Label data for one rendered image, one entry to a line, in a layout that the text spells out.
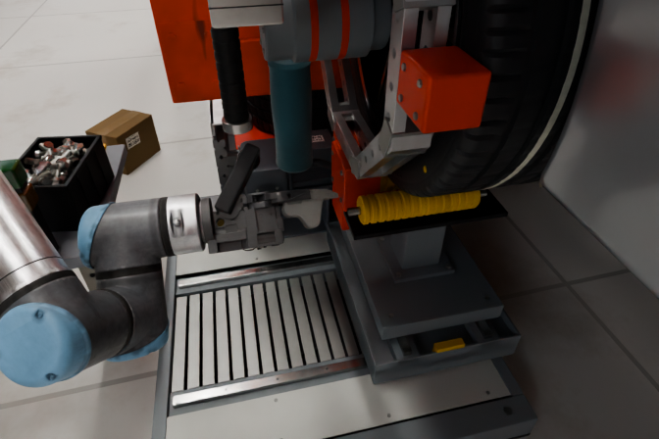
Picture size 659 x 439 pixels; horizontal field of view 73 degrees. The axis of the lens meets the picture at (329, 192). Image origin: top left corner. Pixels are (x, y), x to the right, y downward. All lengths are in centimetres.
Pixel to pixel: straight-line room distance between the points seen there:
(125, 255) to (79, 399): 72
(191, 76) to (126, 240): 70
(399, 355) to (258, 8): 79
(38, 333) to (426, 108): 48
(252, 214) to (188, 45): 68
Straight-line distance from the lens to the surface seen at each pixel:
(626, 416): 139
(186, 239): 68
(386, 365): 108
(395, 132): 63
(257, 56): 129
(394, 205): 88
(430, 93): 51
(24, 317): 59
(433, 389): 117
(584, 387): 139
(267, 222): 68
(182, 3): 125
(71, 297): 60
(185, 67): 129
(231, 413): 114
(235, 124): 66
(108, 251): 70
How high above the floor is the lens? 107
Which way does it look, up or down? 37 degrees down
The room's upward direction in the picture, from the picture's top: straight up
